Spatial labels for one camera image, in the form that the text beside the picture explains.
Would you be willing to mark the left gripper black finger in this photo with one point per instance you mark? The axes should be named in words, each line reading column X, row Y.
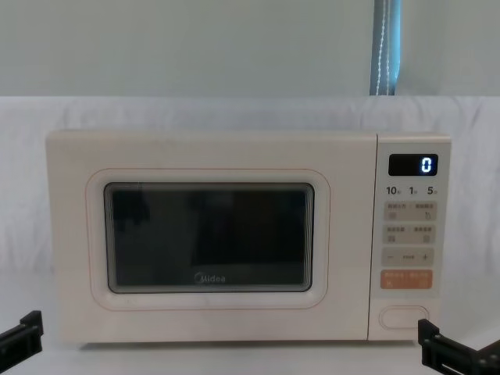
column 31, row 330

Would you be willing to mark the cream microwave oven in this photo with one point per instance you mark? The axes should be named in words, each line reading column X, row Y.
column 211, row 152

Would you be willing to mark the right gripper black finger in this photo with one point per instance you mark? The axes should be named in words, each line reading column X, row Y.
column 495, row 351
column 449, row 357

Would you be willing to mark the white curtain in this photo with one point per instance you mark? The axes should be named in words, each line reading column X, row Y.
column 176, row 47
column 453, row 47

